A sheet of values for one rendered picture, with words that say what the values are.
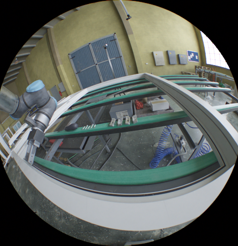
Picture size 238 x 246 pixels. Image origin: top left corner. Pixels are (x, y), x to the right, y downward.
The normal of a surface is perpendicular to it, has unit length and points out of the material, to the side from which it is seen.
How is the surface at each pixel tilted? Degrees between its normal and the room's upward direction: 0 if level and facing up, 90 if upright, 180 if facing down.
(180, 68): 90
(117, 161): 0
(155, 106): 90
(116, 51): 90
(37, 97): 118
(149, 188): 0
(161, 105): 90
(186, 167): 0
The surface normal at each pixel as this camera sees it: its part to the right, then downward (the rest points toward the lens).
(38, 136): 0.96, -0.15
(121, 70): -0.10, 0.60
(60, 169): -0.26, -0.79
